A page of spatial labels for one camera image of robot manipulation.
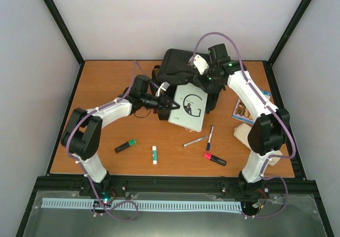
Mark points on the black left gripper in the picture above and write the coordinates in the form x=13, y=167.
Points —
x=164, y=102

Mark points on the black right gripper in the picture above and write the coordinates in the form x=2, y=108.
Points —
x=204, y=84

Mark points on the grey book with G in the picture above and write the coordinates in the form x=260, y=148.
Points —
x=192, y=101

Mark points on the black student backpack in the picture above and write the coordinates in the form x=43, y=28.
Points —
x=175, y=70

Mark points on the purple dog picture book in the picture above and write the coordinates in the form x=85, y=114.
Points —
x=242, y=113

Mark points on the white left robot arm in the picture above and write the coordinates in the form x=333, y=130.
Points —
x=81, y=136

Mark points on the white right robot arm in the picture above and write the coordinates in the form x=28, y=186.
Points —
x=270, y=129

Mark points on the green tipped white marker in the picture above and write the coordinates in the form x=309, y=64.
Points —
x=196, y=140

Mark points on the white green glue stick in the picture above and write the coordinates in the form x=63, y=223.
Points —
x=154, y=155

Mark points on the blue capped white pen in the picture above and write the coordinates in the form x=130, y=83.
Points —
x=209, y=138

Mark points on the green highlighter marker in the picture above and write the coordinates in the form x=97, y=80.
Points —
x=125, y=146

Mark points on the pink highlighter marker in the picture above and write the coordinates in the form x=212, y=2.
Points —
x=215, y=159

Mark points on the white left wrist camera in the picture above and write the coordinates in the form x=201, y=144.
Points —
x=162, y=89

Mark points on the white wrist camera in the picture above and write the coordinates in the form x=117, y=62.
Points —
x=162, y=89
x=199, y=63

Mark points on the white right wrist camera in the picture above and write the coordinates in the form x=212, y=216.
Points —
x=199, y=63

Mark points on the light blue cable duct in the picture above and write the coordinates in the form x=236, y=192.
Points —
x=144, y=205

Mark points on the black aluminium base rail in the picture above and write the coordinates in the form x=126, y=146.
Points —
x=122, y=186

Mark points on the right black frame post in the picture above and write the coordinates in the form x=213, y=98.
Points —
x=293, y=23

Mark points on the black frame post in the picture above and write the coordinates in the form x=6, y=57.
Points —
x=50, y=4
x=293, y=23

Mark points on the left black frame post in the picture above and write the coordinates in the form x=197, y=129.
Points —
x=50, y=4

